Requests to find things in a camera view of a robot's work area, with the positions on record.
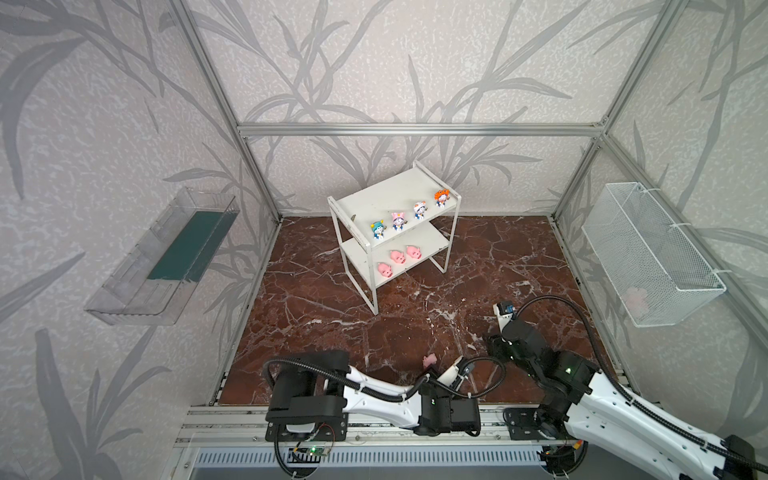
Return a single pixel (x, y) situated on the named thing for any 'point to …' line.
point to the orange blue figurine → (442, 196)
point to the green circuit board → (313, 450)
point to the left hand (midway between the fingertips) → (447, 372)
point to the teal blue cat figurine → (378, 229)
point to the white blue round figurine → (419, 210)
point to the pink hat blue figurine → (398, 221)
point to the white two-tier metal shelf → (390, 223)
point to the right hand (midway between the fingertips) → (490, 324)
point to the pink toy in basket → (634, 300)
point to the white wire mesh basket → (658, 276)
